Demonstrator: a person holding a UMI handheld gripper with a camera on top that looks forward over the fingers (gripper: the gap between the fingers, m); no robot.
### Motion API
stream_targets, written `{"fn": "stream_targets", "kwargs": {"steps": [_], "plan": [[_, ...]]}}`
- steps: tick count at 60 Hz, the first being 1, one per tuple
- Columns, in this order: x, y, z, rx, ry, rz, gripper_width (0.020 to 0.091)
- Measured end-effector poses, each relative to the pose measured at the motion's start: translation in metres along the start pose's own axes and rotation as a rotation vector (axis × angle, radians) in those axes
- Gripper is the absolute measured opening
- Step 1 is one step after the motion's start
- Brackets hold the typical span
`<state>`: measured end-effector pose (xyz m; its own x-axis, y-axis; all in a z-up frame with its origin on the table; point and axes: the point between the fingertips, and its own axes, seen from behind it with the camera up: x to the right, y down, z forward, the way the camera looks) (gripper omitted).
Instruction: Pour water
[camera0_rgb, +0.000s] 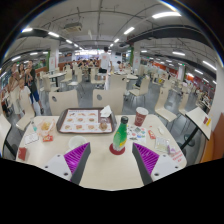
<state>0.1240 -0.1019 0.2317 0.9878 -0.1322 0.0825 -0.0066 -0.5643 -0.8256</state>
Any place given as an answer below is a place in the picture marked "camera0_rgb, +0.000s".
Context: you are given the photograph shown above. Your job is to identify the colourful printed leaflet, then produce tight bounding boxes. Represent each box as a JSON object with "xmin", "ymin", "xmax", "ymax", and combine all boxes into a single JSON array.
[{"xmin": 126, "ymin": 124, "xmax": 148, "ymax": 144}]

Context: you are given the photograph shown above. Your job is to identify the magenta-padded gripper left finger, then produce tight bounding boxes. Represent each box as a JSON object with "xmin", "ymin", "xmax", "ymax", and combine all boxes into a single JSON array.
[{"xmin": 43, "ymin": 142, "xmax": 92, "ymax": 186}]

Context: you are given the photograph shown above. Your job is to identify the clear plastic bag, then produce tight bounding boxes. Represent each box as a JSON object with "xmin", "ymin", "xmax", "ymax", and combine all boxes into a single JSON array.
[{"xmin": 154, "ymin": 135, "xmax": 172, "ymax": 155}]

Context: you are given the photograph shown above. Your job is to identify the white square dining table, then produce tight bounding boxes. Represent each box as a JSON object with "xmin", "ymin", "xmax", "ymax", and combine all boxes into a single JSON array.
[{"xmin": 179, "ymin": 106, "xmax": 213, "ymax": 151}]

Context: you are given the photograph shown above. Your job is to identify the crumpled white napkin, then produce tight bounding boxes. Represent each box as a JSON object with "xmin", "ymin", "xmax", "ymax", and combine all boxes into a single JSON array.
[{"xmin": 99, "ymin": 104, "xmax": 113, "ymax": 118}]

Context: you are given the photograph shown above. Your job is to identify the group of beige chairs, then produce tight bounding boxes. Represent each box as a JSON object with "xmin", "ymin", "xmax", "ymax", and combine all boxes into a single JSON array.
[{"xmin": 36, "ymin": 64, "xmax": 214, "ymax": 116}]

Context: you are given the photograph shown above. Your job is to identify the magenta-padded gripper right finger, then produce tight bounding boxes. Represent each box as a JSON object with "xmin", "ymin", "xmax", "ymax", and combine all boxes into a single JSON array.
[{"xmin": 131, "ymin": 142, "xmax": 183, "ymax": 186}]

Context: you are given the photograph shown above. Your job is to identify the green drink bottle black cap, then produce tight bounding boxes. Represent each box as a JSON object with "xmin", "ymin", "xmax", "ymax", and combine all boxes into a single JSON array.
[{"xmin": 112, "ymin": 115, "xmax": 130, "ymax": 153}]

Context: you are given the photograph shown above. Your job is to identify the pink table notice sticker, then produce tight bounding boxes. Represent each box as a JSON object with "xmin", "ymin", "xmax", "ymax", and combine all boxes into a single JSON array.
[{"xmin": 168, "ymin": 146, "xmax": 188, "ymax": 164}]

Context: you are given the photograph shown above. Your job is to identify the orange bench seat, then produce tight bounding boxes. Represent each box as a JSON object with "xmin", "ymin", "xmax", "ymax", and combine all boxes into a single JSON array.
[{"xmin": 200, "ymin": 112, "xmax": 224, "ymax": 164}]

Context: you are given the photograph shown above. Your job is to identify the ceiling air conditioner unit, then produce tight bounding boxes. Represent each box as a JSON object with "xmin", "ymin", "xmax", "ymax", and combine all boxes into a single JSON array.
[{"xmin": 63, "ymin": 22, "xmax": 83, "ymax": 33}]

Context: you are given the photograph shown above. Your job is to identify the red snack packet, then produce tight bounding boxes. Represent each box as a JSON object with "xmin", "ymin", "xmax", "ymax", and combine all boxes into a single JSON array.
[{"xmin": 42, "ymin": 134, "xmax": 54, "ymax": 143}]

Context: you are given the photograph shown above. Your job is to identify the dark brown food tray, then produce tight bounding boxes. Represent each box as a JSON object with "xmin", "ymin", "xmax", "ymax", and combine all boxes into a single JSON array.
[{"xmin": 55, "ymin": 107, "xmax": 118, "ymax": 135}]

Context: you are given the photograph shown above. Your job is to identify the red paper cup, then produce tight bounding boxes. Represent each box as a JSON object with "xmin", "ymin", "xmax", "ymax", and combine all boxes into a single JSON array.
[{"xmin": 134, "ymin": 106, "xmax": 150, "ymax": 128}]

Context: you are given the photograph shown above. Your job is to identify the small red box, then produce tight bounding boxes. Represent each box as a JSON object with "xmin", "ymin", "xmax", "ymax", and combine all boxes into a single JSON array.
[{"xmin": 17, "ymin": 146, "xmax": 28, "ymax": 162}]

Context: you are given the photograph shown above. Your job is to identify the printed paper tray liner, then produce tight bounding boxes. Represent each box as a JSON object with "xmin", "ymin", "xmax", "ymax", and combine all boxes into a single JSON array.
[{"xmin": 60, "ymin": 109, "xmax": 113, "ymax": 133}]

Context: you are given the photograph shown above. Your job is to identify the ceiling light strips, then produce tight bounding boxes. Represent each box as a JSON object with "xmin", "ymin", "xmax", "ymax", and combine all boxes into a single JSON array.
[{"xmin": 0, "ymin": 11, "xmax": 218, "ymax": 84}]

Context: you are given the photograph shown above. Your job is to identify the red ketchup packet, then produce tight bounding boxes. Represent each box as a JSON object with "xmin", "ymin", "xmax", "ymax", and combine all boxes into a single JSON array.
[{"xmin": 147, "ymin": 129, "xmax": 157, "ymax": 140}]

